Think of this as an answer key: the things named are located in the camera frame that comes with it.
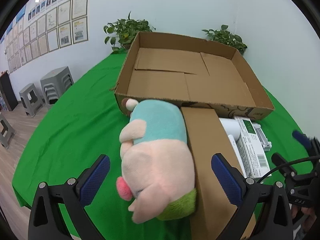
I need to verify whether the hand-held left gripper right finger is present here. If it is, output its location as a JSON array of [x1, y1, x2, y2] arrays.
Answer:
[[211, 153, 293, 240]]

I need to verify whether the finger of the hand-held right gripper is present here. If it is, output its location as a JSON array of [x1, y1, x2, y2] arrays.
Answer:
[[292, 130, 320, 155], [271, 153, 298, 180]]

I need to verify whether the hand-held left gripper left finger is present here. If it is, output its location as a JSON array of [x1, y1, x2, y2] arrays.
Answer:
[[28, 154, 111, 240]]

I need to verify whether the white printed medicine box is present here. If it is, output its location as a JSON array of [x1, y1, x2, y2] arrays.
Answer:
[[234, 116, 272, 179]]

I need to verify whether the long brown cardboard box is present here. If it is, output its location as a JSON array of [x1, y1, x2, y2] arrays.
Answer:
[[180, 107, 257, 240]]

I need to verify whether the white hair dryer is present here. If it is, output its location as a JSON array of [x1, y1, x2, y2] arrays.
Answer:
[[219, 117, 247, 178]]

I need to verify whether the pink and teal plush pig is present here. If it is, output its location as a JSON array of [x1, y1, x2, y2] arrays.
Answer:
[[116, 99, 198, 223]]

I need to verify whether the cardboard tray box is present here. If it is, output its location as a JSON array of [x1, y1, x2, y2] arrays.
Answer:
[[110, 32, 275, 120]]

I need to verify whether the person's right hand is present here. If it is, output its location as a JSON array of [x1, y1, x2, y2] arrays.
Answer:
[[290, 203, 318, 233]]

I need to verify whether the white plastic clip holder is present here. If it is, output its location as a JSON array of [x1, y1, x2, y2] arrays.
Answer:
[[252, 123, 272, 152]]

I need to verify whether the green tablecloth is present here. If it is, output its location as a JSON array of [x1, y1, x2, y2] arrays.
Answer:
[[11, 52, 315, 240]]

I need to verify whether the stack of grey plastic stools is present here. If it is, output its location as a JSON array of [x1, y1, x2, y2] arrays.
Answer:
[[40, 66, 75, 110]]

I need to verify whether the grey plastic stool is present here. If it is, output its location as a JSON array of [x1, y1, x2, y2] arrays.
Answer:
[[19, 83, 45, 117], [0, 112, 16, 149]]

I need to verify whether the black cabinet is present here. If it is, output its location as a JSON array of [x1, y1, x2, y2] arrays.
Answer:
[[0, 70, 18, 112]]

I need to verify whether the small leafy potted plant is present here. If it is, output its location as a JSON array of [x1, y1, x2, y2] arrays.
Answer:
[[202, 25, 248, 55]]

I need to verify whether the large leafy potted plant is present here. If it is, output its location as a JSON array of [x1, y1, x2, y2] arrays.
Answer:
[[104, 11, 157, 54]]

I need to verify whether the black cable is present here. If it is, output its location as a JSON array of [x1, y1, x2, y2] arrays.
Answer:
[[255, 156, 320, 184]]

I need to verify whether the wall of framed documents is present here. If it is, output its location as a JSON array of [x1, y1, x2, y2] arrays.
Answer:
[[2, 0, 89, 73]]

